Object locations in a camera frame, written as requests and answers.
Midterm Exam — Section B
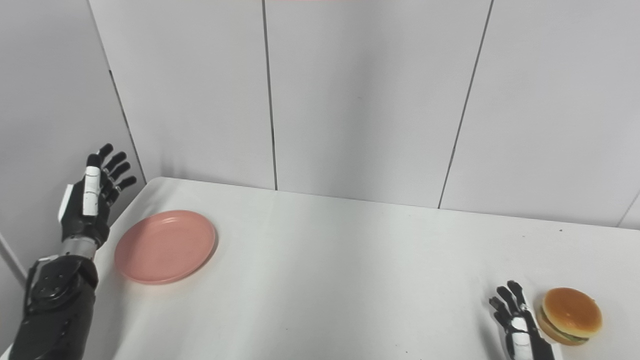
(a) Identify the toy hamburger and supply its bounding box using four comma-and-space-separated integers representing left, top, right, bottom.
535, 287, 603, 347

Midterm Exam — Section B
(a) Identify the pink round plate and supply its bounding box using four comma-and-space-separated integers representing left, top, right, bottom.
114, 209, 218, 286

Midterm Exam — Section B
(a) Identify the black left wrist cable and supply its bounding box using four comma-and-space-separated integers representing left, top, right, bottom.
24, 255, 61, 316

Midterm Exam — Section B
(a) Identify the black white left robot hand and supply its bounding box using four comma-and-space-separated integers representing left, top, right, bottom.
58, 143, 138, 249

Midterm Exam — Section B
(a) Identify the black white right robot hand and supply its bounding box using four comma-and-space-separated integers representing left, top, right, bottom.
488, 280, 557, 360

